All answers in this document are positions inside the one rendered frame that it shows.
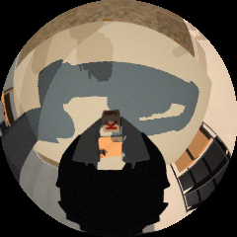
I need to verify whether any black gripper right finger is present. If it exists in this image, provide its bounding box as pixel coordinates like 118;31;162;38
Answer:
120;117;170;190

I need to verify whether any tan block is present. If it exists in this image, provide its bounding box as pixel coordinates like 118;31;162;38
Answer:
100;149;106;158
101;110;120;132

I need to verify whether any orange mat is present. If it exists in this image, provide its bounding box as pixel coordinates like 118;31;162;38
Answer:
99;136;121;157

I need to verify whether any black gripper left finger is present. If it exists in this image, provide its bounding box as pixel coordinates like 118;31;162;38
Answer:
55;118;102;188

